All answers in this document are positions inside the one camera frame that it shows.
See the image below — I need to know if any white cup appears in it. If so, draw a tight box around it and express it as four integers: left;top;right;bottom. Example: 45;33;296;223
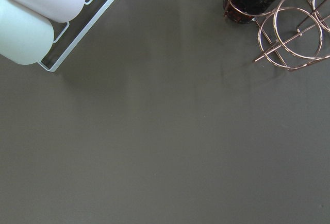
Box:
1;0;54;65

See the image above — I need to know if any copper wire bottle rack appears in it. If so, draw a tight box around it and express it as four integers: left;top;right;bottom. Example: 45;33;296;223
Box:
223;0;330;72

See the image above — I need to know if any white wire cup rack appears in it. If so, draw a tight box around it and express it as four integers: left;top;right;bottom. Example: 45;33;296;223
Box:
38;0;115;72

